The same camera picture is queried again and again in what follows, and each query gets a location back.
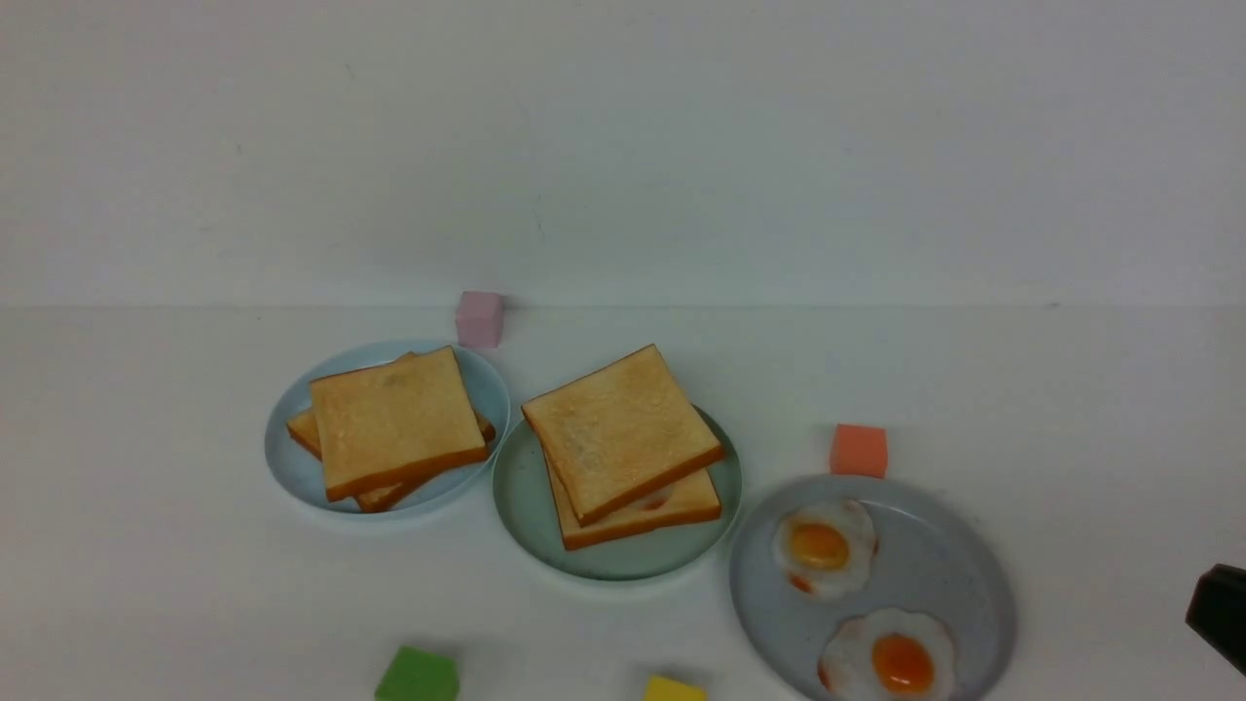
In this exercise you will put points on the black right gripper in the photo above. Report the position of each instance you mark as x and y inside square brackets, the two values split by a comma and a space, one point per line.
[1216, 613]

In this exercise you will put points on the fried egg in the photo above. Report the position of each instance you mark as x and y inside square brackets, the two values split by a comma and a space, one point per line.
[655, 500]
[889, 654]
[826, 549]

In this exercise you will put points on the grey egg plate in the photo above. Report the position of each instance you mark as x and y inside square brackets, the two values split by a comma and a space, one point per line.
[929, 560]

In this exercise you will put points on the orange foam cube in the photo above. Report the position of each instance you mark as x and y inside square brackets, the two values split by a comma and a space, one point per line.
[859, 450]

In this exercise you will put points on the yellow foam cube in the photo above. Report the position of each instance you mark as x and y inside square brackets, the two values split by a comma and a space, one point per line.
[661, 688]

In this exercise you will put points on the mint green center plate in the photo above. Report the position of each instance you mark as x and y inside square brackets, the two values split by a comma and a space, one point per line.
[525, 504]

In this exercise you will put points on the pink foam cube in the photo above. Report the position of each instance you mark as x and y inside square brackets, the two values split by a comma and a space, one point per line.
[479, 319]

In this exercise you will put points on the green foam cube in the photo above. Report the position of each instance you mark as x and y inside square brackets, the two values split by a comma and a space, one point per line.
[415, 674]

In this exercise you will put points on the light blue bread plate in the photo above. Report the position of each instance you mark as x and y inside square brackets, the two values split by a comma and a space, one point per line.
[300, 475]

